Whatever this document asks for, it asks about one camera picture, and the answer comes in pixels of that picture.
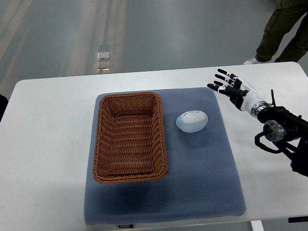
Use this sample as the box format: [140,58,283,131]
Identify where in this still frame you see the metal floor socket plates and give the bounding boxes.
[97,51,110,72]

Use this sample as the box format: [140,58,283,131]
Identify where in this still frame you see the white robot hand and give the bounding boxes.
[207,68,265,112]

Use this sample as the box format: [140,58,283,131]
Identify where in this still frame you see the white sneaker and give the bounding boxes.
[242,57,268,65]

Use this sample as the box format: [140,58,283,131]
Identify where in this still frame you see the black control box under table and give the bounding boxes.
[288,216,308,223]

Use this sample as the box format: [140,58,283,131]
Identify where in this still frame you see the blue quilted mat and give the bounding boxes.
[84,87,246,225]

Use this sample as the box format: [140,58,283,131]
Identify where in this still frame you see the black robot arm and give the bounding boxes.
[207,69,308,176]

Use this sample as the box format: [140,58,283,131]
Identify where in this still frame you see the person in olive trousers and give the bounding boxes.
[255,0,308,62]

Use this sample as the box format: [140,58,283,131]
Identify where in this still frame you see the light blue plush toy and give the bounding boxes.
[176,110,208,133]

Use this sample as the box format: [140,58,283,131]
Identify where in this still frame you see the brown wicker basket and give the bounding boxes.
[92,92,167,184]

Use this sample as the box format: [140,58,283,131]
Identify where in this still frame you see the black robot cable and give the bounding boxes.
[254,131,293,154]

